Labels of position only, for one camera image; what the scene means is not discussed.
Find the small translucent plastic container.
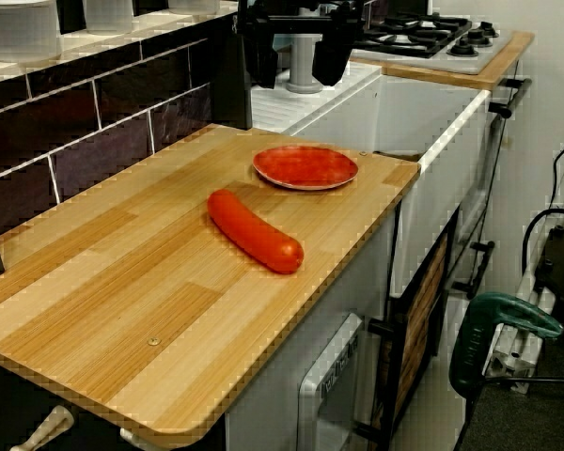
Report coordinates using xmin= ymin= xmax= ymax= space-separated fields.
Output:
xmin=166 ymin=0 xmax=222 ymax=16

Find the green power drill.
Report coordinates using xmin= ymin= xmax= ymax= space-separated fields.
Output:
xmin=448 ymin=290 xmax=564 ymax=398

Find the red toy sausage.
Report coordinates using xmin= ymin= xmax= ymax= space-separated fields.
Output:
xmin=206 ymin=188 xmax=306 ymax=275

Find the black toy stove top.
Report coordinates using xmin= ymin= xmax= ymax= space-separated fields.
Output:
xmin=351 ymin=12 xmax=502 ymax=74

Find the grey toy faucet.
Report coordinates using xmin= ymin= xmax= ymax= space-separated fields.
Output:
xmin=286 ymin=32 xmax=323 ymax=94

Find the wood pattern cabinet door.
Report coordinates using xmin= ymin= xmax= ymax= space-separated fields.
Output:
xmin=385 ymin=206 xmax=462 ymax=427

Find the wooden stove counter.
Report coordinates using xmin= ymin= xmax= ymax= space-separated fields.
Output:
xmin=348 ymin=30 xmax=535 ymax=93

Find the white toy sink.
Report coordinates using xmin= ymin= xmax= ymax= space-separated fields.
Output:
xmin=251 ymin=58 xmax=494 ymax=302

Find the black bar handle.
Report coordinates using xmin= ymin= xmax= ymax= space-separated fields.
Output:
xmin=351 ymin=419 xmax=383 ymax=443
xmin=487 ymin=76 xmax=533 ymax=119
xmin=367 ymin=313 xmax=410 ymax=340
xmin=452 ymin=240 xmax=497 ymax=298

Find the medium translucent plastic container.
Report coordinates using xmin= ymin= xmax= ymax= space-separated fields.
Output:
xmin=81 ymin=0 xmax=135 ymax=37

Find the white wooden peg handle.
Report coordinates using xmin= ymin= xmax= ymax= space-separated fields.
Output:
xmin=10 ymin=405 xmax=75 ymax=451

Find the white short peg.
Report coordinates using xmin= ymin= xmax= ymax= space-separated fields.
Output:
xmin=118 ymin=427 xmax=157 ymax=445

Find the thick black cable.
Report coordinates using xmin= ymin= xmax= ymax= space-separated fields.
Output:
xmin=520 ymin=207 xmax=564 ymax=283

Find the red round plate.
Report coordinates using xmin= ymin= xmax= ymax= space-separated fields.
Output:
xmin=252 ymin=145 xmax=360 ymax=192

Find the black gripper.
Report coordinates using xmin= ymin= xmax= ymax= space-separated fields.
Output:
xmin=234 ymin=0 xmax=373 ymax=90

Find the large translucent plastic container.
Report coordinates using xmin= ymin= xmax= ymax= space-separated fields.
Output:
xmin=0 ymin=0 xmax=63 ymax=65

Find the white toy kitchen cabinet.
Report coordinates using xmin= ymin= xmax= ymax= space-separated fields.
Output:
xmin=224 ymin=206 xmax=457 ymax=451

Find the black upright post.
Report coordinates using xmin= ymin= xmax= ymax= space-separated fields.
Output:
xmin=210 ymin=13 xmax=255 ymax=131

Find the white toy dishwasher door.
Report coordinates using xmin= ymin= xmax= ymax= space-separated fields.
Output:
xmin=297 ymin=312 xmax=366 ymax=451

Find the black box device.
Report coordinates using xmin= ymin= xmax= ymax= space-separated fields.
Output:
xmin=534 ymin=224 xmax=564 ymax=303

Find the aluminium extrusion piece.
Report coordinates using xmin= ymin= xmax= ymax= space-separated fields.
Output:
xmin=484 ymin=323 xmax=546 ymax=395

